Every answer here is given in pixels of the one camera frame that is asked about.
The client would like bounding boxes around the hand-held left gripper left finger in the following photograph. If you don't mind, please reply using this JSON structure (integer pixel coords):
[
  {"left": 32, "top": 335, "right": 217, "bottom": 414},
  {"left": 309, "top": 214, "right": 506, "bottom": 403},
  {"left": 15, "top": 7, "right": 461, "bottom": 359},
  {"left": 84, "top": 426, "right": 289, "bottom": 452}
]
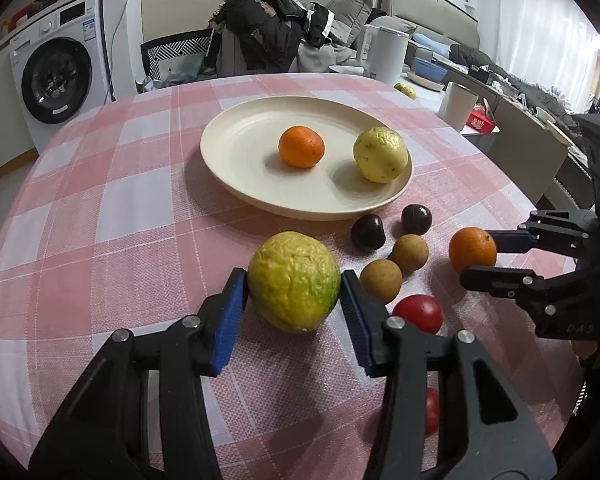
[{"left": 27, "top": 267, "right": 251, "bottom": 480}]

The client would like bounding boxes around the red tomato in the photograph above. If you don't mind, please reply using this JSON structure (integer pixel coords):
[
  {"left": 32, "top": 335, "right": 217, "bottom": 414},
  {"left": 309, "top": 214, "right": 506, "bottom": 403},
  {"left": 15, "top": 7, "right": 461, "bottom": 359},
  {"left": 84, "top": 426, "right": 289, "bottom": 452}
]
[
  {"left": 424, "top": 387, "right": 441, "bottom": 437},
  {"left": 392, "top": 294, "right": 444, "bottom": 336}
]

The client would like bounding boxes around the white electric kettle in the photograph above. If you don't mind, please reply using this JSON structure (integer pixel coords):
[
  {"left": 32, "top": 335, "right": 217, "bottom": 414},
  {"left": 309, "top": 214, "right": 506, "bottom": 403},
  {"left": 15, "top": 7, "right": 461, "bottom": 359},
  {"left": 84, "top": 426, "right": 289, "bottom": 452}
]
[{"left": 362, "top": 24, "right": 411, "bottom": 86}]

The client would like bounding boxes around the white shallow dish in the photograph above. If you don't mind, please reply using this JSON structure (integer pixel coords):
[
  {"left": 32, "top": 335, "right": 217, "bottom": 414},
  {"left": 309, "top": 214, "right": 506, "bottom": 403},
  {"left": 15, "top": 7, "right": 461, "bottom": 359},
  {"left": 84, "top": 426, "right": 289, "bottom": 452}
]
[{"left": 406, "top": 71, "right": 447, "bottom": 92}]

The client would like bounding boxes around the pile of dark jackets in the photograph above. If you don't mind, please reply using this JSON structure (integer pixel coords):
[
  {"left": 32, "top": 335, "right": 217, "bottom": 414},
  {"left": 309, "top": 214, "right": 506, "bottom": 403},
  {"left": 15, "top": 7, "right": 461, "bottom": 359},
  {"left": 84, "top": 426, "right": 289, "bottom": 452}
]
[{"left": 207, "top": 0, "right": 338, "bottom": 78}]

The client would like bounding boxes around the cream round plate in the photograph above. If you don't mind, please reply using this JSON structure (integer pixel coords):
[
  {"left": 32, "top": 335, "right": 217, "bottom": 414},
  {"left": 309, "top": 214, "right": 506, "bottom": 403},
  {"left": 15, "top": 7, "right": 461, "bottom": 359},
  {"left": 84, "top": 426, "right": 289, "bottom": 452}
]
[{"left": 200, "top": 96, "right": 414, "bottom": 221}]

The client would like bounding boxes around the small yellow-green passion fruit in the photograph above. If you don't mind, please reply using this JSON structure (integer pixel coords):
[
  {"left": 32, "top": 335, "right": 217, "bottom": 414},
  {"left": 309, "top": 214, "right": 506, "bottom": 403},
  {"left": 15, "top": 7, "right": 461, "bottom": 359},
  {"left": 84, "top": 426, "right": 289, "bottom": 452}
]
[{"left": 353, "top": 127, "right": 410, "bottom": 184}]

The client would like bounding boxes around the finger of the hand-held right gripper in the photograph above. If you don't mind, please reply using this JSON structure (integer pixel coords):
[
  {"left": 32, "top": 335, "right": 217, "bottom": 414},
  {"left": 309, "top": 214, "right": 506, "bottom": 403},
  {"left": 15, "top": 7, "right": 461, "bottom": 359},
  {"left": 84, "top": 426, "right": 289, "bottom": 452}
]
[
  {"left": 459, "top": 265, "right": 588, "bottom": 318},
  {"left": 484, "top": 208, "right": 600, "bottom": 261}
]

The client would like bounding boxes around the white washing machine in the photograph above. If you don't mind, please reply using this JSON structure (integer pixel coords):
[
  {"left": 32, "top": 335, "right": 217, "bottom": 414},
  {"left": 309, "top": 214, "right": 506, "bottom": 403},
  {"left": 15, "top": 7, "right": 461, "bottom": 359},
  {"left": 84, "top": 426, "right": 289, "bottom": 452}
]
[{"left": 8, "top": 0, "right": 113, "bottom": 156}]

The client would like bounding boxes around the red box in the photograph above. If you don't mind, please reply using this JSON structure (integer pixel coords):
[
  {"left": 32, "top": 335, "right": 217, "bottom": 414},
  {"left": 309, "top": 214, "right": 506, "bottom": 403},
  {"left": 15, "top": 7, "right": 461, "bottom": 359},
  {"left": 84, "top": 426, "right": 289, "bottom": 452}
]
[{"left": 466, "top": 105, "right": 497, "bottom": 136}]

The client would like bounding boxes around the white cup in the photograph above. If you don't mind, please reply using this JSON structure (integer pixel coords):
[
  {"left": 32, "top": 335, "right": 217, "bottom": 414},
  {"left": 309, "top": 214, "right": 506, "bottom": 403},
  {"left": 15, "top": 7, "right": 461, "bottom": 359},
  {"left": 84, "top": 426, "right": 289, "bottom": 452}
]
[{"left": 439, "top": 82, "right": 479, "bottom": 132}]

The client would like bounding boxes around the dark purple passion fruit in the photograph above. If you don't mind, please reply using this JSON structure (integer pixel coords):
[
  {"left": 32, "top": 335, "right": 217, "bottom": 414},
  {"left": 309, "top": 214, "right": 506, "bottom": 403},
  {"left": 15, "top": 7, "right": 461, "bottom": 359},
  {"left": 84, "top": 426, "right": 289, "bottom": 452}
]
[
  {"left": 350, "top": 214, "right": 386, "bottom": 252},
  {"left": 401, "top": 204, "right": 433, "bottom": 236}
]

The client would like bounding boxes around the brown longan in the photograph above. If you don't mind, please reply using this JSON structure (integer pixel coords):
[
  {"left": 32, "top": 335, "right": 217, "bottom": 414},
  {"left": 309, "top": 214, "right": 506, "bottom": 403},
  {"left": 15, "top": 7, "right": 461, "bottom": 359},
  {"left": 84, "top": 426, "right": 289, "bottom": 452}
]
[
  {"left": 359, "top": 259, "right": 404, "bottom": 305},
  {"left": 389, "top": 234, "right": 430, "bottom": 273}
]

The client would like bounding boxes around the grey pillow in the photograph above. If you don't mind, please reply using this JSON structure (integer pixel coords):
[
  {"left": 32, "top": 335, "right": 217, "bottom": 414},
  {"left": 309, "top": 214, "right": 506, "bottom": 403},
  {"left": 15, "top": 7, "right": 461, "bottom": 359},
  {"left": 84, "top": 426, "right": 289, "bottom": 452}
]
[{"left": 325, "top": 0, "right": 374, "bottom": 43}]

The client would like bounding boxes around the orange mandarin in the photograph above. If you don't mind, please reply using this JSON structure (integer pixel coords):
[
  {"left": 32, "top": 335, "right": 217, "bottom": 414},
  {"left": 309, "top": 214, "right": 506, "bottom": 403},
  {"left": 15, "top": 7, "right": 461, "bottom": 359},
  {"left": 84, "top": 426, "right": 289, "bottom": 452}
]
[
  {"left": 448, "top": 227, "right": 498, "bottom": 275},
  {"left": 278, "top": 125, "right": 326, "bottom": 169}
]

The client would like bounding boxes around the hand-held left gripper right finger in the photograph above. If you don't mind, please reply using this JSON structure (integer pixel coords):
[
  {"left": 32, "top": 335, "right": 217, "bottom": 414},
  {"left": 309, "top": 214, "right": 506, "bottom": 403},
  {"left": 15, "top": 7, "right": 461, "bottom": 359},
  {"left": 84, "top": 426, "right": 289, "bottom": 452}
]
[{"left": 340, "top": 269, "right": 558, "bottom": 480}]

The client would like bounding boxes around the large yellow-green passion fruit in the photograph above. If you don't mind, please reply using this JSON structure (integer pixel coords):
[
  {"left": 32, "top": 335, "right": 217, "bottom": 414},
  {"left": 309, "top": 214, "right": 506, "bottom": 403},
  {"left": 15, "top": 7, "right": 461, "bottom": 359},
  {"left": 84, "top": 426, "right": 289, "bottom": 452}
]
[{"left": 247, "top": 231, "right": 342, "bottom": 334}]

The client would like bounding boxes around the blue bowl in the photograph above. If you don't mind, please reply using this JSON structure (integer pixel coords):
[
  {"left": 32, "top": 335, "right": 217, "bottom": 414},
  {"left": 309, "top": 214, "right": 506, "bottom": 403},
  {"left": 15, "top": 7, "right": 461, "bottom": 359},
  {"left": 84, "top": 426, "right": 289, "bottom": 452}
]
[{"left": 412, "top": 56, "right": 448, "bottom": 82}]

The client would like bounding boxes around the beige sofa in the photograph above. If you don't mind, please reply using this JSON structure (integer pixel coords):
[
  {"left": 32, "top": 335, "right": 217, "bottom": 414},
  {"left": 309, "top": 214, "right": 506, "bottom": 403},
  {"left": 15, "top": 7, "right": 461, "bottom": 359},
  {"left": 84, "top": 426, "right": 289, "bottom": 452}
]
[{"left": 380, "top": 0, "right": 481, "bottom": 61}]

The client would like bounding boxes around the grey sweatshirt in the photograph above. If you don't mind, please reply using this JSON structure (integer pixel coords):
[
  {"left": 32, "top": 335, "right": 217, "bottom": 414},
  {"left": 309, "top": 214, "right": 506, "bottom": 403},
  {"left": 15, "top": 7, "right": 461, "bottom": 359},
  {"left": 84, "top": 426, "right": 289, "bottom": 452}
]
[{"left": 297, "top": 40, "right": 363, "bottom": 75}]

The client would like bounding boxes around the black-white patterned chair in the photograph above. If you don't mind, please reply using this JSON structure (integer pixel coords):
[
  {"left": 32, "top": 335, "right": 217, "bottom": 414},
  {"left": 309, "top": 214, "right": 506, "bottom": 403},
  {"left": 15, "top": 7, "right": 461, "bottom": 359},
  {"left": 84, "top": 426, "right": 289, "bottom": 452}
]
[{"left": 141, "top": 30, "right": 216, "bottom": 95}]

